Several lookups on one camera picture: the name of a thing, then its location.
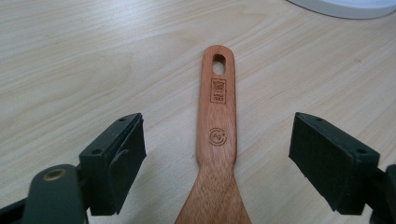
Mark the white round plate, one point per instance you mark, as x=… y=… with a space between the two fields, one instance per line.
x=345 y=6

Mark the wooden spatula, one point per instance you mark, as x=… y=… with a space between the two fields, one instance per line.
x=216 y=155

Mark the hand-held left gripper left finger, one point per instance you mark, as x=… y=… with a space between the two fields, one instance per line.
x=106 y=174

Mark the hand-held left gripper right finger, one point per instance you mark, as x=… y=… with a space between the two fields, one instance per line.
x=330 y=168

